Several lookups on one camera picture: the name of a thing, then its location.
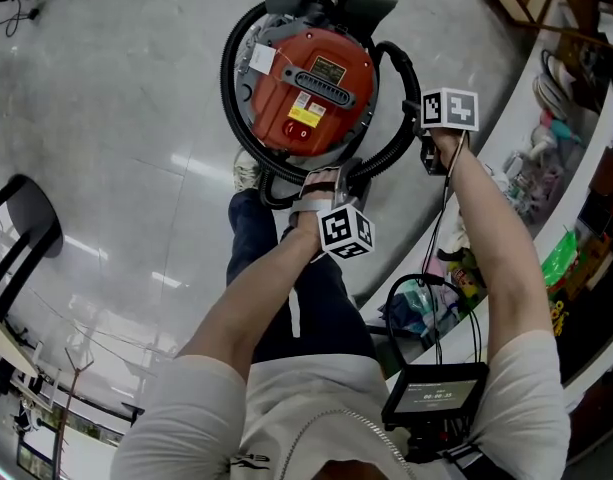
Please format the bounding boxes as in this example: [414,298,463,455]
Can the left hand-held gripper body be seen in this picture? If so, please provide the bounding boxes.
[316,192,376,261]

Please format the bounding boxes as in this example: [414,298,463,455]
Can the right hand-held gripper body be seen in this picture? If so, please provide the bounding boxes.
[418,87,480,177]

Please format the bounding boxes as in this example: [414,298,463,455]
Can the black vacuum hose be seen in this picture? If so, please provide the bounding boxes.
[219,0,423,212]

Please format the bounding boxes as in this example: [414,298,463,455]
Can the person's left forearm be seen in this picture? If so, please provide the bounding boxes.
[178,220,323,382]

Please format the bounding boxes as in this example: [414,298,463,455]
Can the person's right forearm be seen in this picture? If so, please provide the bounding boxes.
[433,147,558,364]

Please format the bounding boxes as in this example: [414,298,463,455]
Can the red teal vacuum cleaner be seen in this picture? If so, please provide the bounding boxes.
[234,0,398,160]

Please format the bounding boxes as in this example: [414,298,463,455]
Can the person's right hand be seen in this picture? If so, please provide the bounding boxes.
[430,128,468,163]

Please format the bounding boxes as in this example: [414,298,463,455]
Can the person's left hand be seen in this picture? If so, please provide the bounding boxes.
[288,166,345,235]

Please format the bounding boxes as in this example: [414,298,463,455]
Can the white metal shelving rack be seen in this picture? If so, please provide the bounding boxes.
[358,17,613,469]

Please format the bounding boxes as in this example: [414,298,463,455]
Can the person's navy trousers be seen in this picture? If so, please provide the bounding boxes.
[225,187,378,365]

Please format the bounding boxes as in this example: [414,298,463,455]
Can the blue cloth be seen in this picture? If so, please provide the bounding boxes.
[378,292,423,340]

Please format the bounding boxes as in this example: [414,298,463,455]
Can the person's left white shoe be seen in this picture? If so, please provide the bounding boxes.
[233,147,263,193]

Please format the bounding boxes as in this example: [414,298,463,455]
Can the person's white shirt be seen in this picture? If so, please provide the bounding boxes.
[110,330,572,480]

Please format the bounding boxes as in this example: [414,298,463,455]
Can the black screen device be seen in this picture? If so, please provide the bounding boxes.
[380,361,490,432]

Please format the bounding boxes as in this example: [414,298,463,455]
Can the green plastic bag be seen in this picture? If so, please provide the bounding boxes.
[540,227,581,289]

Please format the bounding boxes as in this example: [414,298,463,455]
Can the sunflower pot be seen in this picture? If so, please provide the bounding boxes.
[549,300,571,338]

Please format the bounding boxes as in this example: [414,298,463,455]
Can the round beige table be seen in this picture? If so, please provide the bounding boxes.
[0,173,66,380]

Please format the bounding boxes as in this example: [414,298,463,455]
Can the brown metal stand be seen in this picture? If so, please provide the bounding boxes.
[49,346,96,480]

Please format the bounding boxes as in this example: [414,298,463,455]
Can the right hand-held gripper black cable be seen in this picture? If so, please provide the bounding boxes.
[384,132,483,369]

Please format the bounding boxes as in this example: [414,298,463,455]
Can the white power cord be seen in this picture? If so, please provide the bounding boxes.
[235,13,297,77]

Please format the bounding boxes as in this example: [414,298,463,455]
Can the black waist strap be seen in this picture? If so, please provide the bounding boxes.
[443,442,518,480]

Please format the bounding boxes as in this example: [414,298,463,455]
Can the black cable with adapter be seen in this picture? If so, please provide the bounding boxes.
[0,0,43,39]

